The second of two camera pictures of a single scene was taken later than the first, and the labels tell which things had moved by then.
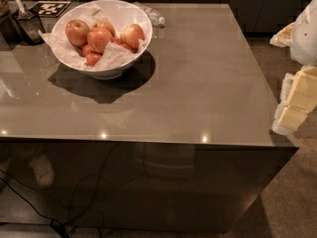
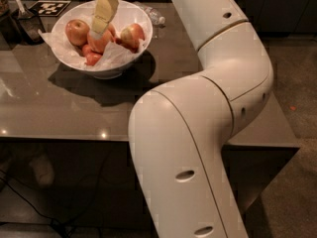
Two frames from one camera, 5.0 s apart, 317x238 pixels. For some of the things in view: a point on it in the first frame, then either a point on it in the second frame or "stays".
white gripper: [305, 34] -> [104, 13]
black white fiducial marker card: [45, 8] stays
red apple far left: [77, 32] stays
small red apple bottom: [92, 58] stays
